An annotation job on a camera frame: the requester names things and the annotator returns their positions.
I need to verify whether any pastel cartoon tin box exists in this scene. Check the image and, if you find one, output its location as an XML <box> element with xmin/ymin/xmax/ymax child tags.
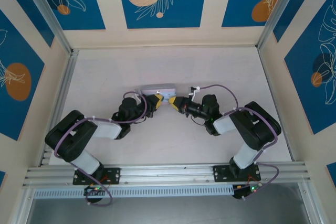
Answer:
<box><xmin>140</xmin><ymin>84</ymin><xmax>177</xmax><ymax>105</ymax></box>

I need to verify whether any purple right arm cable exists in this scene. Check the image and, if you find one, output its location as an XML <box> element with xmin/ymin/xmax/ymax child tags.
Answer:
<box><xmin>198</xmin><ymin>84</ymin><xmax>280</xmax><ymax>201</ymax></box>

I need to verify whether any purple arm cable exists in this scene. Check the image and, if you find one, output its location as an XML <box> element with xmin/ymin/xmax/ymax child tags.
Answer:
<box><xmin>198</xmin><ymin>84</ymin><xmax>280</xmax><ymax>201</ymax></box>
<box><xmin>54</xmin><ymin>91</ymin><xmax>148</xmax><ymax>206</ymax></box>

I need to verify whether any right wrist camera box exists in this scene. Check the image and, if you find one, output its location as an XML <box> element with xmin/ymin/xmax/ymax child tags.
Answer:
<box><xmin>188</xmin><ymin>85</ymin><xmax>202</xmax><ymax>98</ymax></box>

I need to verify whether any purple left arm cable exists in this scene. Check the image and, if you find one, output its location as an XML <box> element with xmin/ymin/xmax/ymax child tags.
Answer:
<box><xmin>54</xmin><ymin>91</ymin><xmax>148</xmax><ymax>206</ymax></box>

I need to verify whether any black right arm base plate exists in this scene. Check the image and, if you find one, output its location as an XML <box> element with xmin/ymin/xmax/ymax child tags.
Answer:
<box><xmin>213</xmin><ymin>165</ymin><xmax>262</xmax><ymax>183</ymax></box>

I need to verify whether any aluminium side rail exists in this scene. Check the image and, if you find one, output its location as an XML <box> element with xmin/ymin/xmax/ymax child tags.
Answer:
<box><xmin>38</xmin><ymin>49</ymin><xmax>79</xmax><ymax>167</ymax></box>

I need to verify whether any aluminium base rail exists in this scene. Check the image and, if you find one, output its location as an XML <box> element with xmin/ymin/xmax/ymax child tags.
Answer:
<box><xmin>22</xmin><ymin>162</ymin><xmax>313</xmax><ymax>189</ymax></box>

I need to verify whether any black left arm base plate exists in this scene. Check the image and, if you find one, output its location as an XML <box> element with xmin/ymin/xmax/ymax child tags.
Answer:
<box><xmin>72</xmin><ymin>167</ymin><xmax>121</xmax><ymax>185</ymax></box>

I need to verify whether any grey slotted cable duct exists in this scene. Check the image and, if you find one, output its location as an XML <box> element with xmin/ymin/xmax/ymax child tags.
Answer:
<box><xmin>33</xmin><ymin>185</ymin><xmax>234</xmax><ymax>198</ymax></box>

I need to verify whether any aluminium frame post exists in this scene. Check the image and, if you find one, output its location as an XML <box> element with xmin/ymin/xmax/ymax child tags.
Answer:
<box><xmin>18</xmin><ymin>0</ymin><xmax>79</xmax><ymax>57</ymax></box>
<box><xmin>256</xmin><ymin>0</ymin><xmax>316</xmax><ymax>51</ymax></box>

